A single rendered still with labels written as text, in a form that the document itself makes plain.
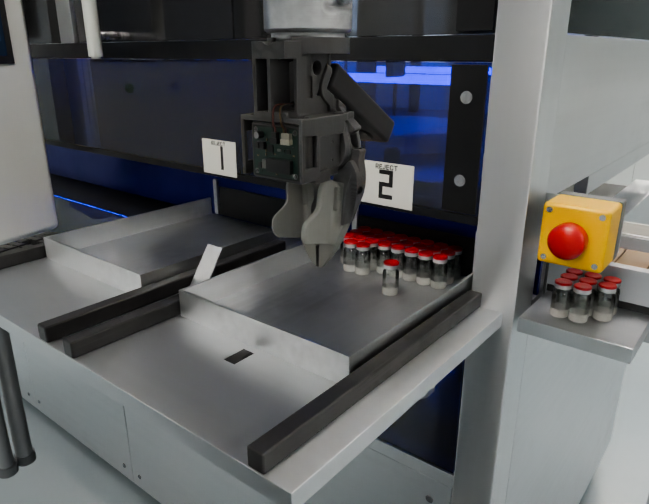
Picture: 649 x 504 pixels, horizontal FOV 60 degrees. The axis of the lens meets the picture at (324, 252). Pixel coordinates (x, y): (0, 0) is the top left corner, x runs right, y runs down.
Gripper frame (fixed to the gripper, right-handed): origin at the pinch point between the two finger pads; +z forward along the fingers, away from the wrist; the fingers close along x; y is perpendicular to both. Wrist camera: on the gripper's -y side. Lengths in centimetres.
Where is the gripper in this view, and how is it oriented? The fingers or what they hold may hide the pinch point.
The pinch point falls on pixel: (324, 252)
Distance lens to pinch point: 56.7
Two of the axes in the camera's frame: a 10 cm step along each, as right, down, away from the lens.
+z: 0.0, 9.4, 3.3
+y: -6.3, 2.6, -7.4
